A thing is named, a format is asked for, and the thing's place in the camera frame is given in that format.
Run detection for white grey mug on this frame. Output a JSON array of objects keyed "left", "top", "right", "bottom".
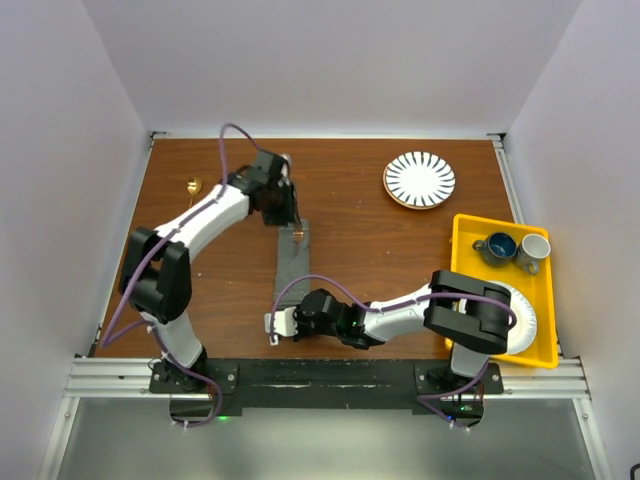
[{"left": 514, "top": 233, "right": 551, "bottom": 275}]

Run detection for gold spoon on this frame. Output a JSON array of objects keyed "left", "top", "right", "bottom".
[{"left": 187, "top": 177, "right": 203, "bottom": 209}]

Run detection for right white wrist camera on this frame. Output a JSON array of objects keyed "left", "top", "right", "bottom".
[{"left": 264, "top": 306, "right": 298, "bottom": 346}]

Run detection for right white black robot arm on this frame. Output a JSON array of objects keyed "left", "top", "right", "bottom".
[{"left": 287, "top": 270, "right": 517, "bottom": 393}]

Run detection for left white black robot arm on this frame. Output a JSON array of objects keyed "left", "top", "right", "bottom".
[{"left": 119, "top": 149, "right": 301, "bottom": 392}]

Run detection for striped blue white plate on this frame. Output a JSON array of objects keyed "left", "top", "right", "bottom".
[{"left": 383, "top": 151, "right": 456, "bottom": 210}]

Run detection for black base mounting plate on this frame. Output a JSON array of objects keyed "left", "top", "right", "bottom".
[{"left": 149, "top": 359, "right": 504, "bottom": 426}]

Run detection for grey cloth napkin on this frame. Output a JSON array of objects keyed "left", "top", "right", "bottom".
[{"left": 273, "top": 219, "right": 311, "bottom": 310}]

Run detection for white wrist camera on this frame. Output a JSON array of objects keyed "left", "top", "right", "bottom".
[
  {"left": 280, "top": 153, "right": 291, "bottom": 178},
  {"left": 264, "top": 306, "right": 298, "bottom": 346}
]

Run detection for gold fork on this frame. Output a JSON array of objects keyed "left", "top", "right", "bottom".
[{"left": 292, "top": 221, "right": 305, "bottom": 255}]

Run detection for white paper plate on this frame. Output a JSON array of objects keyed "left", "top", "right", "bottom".
[{"left": 490, "top": 280, "right": 537, "bottom": 355}]

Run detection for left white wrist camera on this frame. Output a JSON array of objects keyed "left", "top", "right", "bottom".
[{"left": 280, "top": 153, "right": 291, "bottom": 178}]

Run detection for dark blue mug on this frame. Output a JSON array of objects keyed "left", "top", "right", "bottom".
[{"left": 472, "top": 232, "right": 518, "bottom": 268}]

